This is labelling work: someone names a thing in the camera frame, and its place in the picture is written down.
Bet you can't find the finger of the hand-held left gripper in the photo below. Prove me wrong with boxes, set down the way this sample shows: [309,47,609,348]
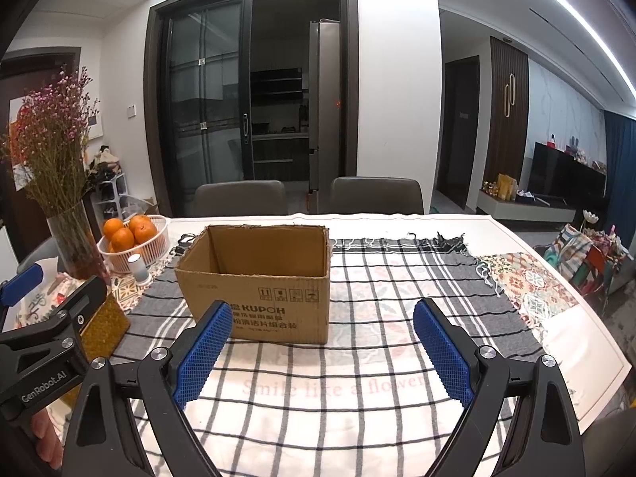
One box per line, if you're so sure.
[48,275,109,325]
[0,264,44,309]

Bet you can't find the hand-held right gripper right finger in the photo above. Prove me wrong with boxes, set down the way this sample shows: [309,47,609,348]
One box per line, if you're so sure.
[413,298,587,477]

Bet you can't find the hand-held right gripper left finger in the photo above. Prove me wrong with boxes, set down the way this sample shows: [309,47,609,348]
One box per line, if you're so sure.
[62,299,234,477]

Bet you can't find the brown cardboard box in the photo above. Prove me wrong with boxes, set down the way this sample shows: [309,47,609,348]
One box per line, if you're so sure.
[174,225,332,345]

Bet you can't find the person's left hand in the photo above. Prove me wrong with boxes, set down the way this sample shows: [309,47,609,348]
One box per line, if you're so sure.
[29,405,64,470]

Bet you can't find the white printed cloth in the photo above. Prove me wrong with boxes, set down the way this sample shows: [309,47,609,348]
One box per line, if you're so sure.
[10,273,85,333]

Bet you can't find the grey side chair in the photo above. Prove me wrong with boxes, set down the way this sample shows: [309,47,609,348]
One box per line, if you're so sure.
[17,236,63,276]

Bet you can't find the yellow textured mat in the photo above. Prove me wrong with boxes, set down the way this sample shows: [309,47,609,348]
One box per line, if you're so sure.
[79,298,131,363]

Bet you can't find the patterned table mat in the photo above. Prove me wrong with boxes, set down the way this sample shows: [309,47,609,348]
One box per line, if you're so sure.
[107,258,172,315]

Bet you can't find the glass vase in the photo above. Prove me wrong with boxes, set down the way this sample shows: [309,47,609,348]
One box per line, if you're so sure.
[46,201,111,284]

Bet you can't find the small white cylinder speaker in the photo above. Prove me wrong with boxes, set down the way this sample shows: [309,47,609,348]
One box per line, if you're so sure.
[128,254,150,286]

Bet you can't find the floral patterned cloth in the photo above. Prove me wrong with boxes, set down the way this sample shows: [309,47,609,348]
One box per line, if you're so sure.
[476,251,581,331]

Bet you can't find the white shoe rack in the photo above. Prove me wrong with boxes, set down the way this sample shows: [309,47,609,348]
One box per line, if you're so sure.
[85,146,131,220]

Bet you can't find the checkered tablecloth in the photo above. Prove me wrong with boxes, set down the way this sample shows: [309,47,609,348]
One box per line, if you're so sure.
[107,231,547,477]

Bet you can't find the dried pink flowers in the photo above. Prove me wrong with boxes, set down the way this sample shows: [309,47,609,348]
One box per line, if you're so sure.
[0,67,100,217]

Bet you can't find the white television stand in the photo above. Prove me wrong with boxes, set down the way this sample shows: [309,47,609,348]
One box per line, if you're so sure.
[477,189,577,224]

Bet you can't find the grey dining chair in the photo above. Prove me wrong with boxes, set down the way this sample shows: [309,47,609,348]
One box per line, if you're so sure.
[330,176,425,215]
[194,180,286,218]

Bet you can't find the colourful cloth bundle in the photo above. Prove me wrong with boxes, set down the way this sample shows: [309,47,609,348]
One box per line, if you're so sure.
[544,223,636,309]

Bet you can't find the yellow paper bag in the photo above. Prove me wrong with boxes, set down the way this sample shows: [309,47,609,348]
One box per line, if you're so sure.
[497,173,518,202]

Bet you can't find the dark wooden door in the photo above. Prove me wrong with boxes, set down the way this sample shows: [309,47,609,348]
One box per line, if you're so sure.
[0,47,83,259]

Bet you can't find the black television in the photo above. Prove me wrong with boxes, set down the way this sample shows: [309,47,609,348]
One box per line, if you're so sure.
[527,142,608,209]

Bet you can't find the dark hallway door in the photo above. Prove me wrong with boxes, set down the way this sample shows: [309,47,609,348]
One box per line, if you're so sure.
[444,57,480,209]

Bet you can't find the dark sliding glass door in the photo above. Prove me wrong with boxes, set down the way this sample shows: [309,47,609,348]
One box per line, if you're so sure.
[144,0,359,217]

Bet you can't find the blue curtain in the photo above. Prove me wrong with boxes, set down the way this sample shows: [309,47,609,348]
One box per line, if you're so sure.
[603,109,636,259]

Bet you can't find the silver refrigerator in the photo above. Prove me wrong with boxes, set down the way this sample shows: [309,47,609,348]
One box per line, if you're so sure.
[305,20,343,214]

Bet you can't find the white wire fruit basket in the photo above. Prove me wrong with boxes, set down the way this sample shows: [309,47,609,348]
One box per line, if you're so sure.
[97,215,170,274]

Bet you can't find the wooden cabinet with gold handles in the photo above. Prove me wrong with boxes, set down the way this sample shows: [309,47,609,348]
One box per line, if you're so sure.
[489,36,530,194]

